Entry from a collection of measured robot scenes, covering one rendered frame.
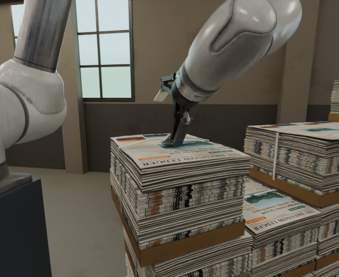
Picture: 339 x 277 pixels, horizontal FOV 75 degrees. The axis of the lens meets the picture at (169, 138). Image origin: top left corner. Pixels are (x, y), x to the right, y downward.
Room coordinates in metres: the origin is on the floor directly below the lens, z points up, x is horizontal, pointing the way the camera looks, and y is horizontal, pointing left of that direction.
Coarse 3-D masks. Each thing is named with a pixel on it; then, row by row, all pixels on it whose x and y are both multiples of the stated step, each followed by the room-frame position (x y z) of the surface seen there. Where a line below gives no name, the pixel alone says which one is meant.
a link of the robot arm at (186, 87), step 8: (184, 64) 0.45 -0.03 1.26; (184, 72) 0.45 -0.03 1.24; (176, 80) 0.49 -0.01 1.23; (184, 80) 0.45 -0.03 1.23; (184, 88) 0.46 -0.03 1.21; (192, 88) 0.45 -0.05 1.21; (200, 88) 0.44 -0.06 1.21; (184, 96) 0.47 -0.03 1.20; (192, 96) 0.46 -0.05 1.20; (200, 96) 0.46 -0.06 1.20; (208, 96) 0.47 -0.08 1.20
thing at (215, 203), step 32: (128, 160) 0.52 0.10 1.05; (160, 160) 0.46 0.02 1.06; (192, 160) 0.46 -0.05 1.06; (224, 160) 0.50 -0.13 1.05; (128, 192) 0.51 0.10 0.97; (160, 192) 0.44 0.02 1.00; (192, 192) 0.47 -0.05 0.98; (224, 192) 0.51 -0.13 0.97; (128, 224) 0.52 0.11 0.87; (160, 224) 0.44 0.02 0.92; (192, 224) 0.47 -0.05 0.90; (224, 224) 0.51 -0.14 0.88
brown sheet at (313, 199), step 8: (256, 176) 0.93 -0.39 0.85; (264, 176) 0.89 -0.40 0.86; (272, 176) 0.86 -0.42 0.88; (272, 184) 0.85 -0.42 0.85; (280, 184) 0.82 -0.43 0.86; (288, 184) 0.79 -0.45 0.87; (288, 192) 0.78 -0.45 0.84; (296, 192) 0.75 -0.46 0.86; (304, 192) 0.73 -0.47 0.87; (312, 192) 0.70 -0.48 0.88; (336, 192) 0.71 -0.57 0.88; (304, 200) 0.72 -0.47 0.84; (312, 200) 0.70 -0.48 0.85; (320, 200) 0.68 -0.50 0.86; (328, 200) 0.69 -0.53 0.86; (336, 200) 0.71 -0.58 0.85
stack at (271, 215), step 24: (264, 192) 0.81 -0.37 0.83; (264, 216) 0.64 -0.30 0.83; (288, 216) 0.63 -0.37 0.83; (312, 216) 0.64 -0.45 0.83; (336, 216) 0.70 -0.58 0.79; (240, 240) 0.53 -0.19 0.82; (264, 240) 0.57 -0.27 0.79; (288, 240) 0.62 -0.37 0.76; (312, 240) 0.66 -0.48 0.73; (336, 240) 0.71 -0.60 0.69; (168, 264) 0.45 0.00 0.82; (192, 264) 0.47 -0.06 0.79; (216, 264) 0.50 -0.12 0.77; (240, 264) 0.53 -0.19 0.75; (264, 264) 0.57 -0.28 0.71; (288, 264) 0.61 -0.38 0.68; (336, 264) 0.71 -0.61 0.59
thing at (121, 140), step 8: (120, 136) 0.76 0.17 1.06; (128, 136) 0.75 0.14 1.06; (136, 136) 0.75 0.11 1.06; (144, 136) 0.75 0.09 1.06; (152, 136) 0.75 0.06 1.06; (160, 136) 0.76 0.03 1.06; (192, 136) 0.77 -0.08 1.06; (112, 144) 0.72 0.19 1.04; (120, 144) 0.63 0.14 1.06; (128, 144) 0.64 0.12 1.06; (136, 144) 0.64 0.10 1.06; (112, 152) 0.74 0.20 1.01; (112, 160) 0.73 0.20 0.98; (112, 168) 0.74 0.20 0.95; (112, 176) 0.71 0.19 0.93; (112, 184) 0.71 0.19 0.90
